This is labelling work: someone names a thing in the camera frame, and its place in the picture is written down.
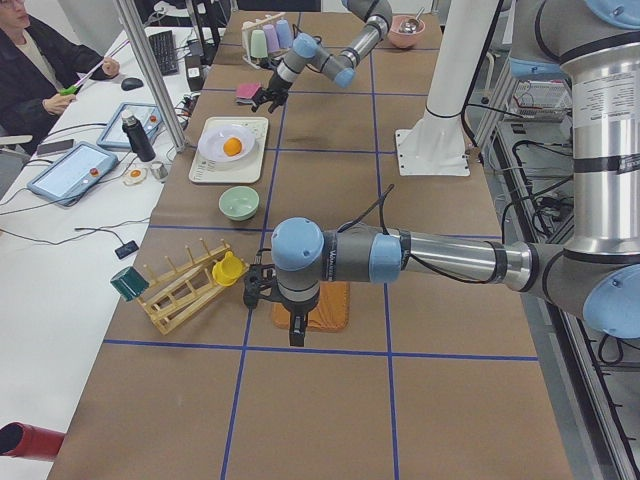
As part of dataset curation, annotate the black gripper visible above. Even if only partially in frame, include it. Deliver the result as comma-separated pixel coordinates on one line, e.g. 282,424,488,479
251,58,293,113
243,264,320,347

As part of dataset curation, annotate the orange fruit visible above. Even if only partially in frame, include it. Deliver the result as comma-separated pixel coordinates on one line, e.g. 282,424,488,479
223,137,243,157

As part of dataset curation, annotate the white round plate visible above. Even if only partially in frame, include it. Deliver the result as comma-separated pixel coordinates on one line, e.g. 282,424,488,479
198,124,256,163

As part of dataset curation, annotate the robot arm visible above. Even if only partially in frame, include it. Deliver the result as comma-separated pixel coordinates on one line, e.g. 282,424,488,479
243,1,639,346
251,0,393,113

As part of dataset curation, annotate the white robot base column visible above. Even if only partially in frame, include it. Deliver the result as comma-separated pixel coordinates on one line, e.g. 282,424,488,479
396,0,502,176

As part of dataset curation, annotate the wooden tray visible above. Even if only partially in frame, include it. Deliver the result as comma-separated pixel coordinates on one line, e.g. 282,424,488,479
271,281,352,333

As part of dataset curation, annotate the cream bear tray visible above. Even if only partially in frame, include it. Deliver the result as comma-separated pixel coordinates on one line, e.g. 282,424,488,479
189,116,269,184

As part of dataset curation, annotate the grey cloth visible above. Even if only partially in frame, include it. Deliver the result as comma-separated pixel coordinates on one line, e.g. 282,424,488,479
236,90,262,105

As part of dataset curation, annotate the pink cloth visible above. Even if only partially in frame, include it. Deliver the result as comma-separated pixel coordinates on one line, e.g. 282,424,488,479
235,83,262,98

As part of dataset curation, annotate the green tumbler cup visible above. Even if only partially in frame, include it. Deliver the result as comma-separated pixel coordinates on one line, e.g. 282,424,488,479
250,29,268,60

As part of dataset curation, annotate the purple tumbler cup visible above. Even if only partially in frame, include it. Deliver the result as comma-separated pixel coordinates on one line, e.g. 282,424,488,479
262,24,280,54

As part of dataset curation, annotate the blue tumbler cup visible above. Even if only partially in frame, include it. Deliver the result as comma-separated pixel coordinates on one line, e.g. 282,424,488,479
275,18,294,50

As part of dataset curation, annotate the yellow mug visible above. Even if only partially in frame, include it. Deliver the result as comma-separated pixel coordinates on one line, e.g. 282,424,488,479
212,251,246,287

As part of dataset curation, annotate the green bowl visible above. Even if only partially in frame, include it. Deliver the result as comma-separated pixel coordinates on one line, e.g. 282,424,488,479
218,185,260,221

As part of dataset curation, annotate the black keyboard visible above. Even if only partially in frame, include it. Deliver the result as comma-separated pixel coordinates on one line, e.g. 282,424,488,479
148,31,179,76

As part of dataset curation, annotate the far teach pendant tablet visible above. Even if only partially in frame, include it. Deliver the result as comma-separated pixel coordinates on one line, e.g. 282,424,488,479
96,102,163,151

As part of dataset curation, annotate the teach pendant tablet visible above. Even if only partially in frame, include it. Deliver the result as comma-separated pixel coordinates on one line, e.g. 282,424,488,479
27,142,118,206
96,102,163,151

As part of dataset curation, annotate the small metal tin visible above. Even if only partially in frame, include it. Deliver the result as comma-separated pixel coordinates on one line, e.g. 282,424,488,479
149,161,168,182

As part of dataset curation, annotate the black water bottle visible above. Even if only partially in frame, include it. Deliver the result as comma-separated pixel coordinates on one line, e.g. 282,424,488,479
121,109,156,162

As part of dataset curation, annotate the wooden mug rack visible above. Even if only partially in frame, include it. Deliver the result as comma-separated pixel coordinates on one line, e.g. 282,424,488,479
136,240,249,335

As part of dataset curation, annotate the black computer mouse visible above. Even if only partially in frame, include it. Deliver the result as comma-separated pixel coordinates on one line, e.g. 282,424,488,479
120,77,144,91

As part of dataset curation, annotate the pink bowl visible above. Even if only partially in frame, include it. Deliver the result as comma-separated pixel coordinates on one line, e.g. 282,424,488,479
387,15,426,49

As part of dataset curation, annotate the fried egg toy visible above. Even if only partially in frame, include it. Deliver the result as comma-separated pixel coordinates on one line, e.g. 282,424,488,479
123,168,148,186

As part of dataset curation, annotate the metal scoop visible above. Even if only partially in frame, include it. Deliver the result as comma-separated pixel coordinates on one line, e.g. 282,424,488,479
398,7,425,34

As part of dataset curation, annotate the dark green mug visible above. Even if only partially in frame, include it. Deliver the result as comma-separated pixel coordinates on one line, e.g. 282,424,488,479
110,266,149,301

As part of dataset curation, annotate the small black device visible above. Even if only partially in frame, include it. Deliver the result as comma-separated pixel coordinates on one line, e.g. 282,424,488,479
114,240,139,260

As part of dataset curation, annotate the black smartphone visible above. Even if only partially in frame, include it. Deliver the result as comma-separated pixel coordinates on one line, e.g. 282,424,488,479
36,139,75,157

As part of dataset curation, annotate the near teach pendant tablet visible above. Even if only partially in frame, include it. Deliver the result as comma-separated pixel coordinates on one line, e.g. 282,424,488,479
27,142,118,206

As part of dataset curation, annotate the seated person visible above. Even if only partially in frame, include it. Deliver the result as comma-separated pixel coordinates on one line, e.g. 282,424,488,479
1,1,120,154

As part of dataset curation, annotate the red cylinder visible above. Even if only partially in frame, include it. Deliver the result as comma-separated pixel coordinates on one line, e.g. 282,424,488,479
1,422,65,462

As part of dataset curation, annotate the white wire cup rack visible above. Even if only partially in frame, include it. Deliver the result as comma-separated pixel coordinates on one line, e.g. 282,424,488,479
241,12,294,68

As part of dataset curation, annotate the aluminium frame post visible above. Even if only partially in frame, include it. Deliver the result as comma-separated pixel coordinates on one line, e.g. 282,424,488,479
114,0,187,153

